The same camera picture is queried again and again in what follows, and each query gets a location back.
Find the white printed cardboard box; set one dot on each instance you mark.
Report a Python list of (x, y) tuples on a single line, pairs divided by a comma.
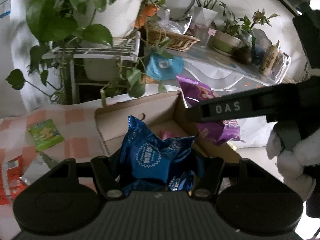
[(160, 112)]

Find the blue ribbon spool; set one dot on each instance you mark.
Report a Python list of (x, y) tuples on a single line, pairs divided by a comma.
[(162, 68)]

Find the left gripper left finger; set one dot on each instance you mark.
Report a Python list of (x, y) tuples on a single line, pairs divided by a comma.
[(104, 172)]

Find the glass jar with label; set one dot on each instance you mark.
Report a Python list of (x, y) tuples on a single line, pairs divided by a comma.
[(269, 59)]

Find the blue foil snack bag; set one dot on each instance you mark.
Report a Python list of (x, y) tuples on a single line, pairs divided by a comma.
[(149, 163)]

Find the wicker basket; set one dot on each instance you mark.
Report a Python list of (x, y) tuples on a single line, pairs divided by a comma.
[(161, 38)]

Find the green cracker bag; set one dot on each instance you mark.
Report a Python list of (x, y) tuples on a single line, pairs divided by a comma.
[(45, 135)]

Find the pink checkered tablecloth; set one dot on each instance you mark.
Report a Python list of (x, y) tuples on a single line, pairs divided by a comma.
[(76, 123)]

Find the purple snack bag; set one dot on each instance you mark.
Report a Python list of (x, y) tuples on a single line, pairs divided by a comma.
[(218, 132)]

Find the white metal plant rack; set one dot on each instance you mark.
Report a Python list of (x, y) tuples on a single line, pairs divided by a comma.
[(126, 51)]

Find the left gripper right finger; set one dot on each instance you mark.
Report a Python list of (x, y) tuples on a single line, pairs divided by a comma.
[(210, 172)]

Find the clear plastic bag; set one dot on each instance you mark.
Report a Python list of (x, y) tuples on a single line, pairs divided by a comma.
[(179, 27)]

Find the lower white plant pot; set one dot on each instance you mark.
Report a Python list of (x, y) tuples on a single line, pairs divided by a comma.
[(101, 69)]

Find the white refrigerator with tree print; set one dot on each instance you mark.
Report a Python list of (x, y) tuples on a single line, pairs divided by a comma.
[(16, 40)]

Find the green ceramic plant pot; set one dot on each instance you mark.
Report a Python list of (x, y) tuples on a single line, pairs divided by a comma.
[(224, 43)]

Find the green pothos plant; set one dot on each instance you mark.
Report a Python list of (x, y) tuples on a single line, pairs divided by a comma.
[(52, 24)]

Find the red snack bag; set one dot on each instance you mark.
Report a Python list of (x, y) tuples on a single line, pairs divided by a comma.
[(11, 184)]

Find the white gloved right hand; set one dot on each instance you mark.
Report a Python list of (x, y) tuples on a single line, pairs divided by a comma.
[(299, 167)]

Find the white angular plant pot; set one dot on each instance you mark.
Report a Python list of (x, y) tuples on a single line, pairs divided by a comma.
[(203, 16)]

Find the silver foil snack bag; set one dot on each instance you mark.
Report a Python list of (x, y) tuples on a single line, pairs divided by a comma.
[(40, 165)]

